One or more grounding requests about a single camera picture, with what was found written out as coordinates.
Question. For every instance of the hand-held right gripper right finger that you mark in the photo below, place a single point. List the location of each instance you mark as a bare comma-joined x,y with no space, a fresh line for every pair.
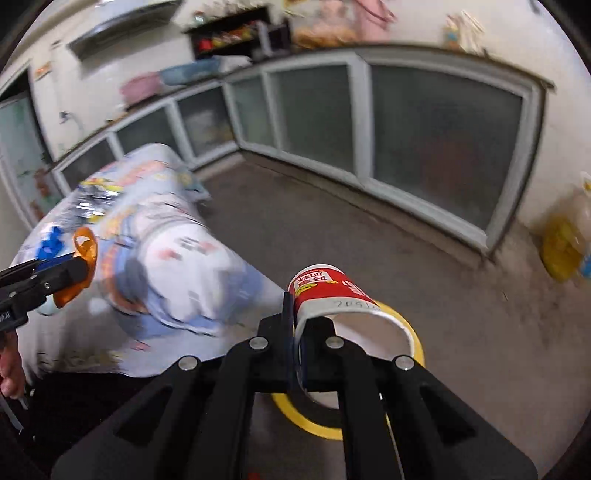
318,357

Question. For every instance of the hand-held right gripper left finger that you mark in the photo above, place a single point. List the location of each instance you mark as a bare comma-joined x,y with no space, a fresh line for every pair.
274,350

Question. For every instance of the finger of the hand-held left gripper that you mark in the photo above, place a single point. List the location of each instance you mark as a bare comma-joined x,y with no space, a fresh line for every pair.
27,270
64,277

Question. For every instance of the red and white paper cup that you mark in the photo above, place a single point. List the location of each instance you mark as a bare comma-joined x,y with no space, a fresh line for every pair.
332,295

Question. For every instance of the yellow round bin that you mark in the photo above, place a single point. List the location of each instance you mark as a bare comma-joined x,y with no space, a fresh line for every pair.
304,422

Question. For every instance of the silver mesh ribbon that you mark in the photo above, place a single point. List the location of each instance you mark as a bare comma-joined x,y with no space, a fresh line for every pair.
97,198

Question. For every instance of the person's left hand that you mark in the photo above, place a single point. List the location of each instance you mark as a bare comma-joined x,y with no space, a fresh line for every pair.
10,364

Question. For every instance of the blue crumpled wrapper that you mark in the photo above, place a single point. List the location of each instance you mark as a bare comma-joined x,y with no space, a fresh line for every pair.
53,242

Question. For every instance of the printed cartoon blanket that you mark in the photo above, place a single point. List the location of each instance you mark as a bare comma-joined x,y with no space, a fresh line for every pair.
184,277

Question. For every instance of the frosted glass door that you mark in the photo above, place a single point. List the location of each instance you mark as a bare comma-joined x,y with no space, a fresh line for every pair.
21,152

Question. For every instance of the pink plastic basin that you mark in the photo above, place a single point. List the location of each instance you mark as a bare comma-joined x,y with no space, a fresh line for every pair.
141,88

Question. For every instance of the blue plastic basin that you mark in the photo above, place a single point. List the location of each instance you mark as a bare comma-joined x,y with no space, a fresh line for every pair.
189,73

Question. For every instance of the white frosted glass cabinet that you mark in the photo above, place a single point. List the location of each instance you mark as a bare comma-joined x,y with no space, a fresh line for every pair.
438,147

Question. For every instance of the steel range hood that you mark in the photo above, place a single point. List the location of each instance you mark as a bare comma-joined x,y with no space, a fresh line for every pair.
120,27

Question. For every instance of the yellow cooking oil jug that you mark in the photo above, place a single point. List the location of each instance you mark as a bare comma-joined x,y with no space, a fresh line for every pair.
565,240

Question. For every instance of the small blue liquid bottle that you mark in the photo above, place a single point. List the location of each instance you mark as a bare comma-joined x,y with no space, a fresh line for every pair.
586,263

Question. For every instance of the yellowish plastic bag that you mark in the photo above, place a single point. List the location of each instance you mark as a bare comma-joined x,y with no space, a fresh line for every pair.
323,34

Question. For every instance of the pink hanging cloth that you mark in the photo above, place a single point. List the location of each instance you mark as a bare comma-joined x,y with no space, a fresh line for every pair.
374,18

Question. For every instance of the black wall shelf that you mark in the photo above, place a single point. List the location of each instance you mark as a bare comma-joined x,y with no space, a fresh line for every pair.
231,32

